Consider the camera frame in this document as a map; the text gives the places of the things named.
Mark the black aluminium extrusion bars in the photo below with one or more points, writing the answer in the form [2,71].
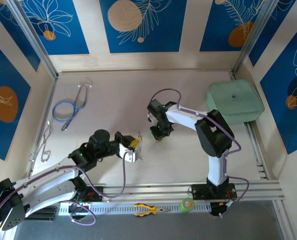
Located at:
[43,213]

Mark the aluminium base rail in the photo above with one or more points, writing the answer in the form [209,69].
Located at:
[148,192]

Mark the aluminium side rail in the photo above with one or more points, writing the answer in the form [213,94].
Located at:
[254,140]
[46,107]

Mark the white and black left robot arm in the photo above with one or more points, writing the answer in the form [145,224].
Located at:
[51,175]

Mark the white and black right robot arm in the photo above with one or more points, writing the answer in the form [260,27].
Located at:
[183,117]

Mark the aluminium frame post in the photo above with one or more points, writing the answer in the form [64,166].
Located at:
[254,37]
[35,40]

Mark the yellow and black pliers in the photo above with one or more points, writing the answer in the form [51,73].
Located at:
[144,210]

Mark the silver metal forceps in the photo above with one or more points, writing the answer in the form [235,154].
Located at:
[45,140]

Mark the blue stethoscope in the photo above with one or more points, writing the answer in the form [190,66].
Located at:
[64,127]

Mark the mint green zipper case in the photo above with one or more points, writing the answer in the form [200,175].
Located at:
[236,100]

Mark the green tape roll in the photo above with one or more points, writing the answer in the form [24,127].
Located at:
[187,205]

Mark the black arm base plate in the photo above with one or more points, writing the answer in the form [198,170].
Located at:
[96,193]
[198,192]

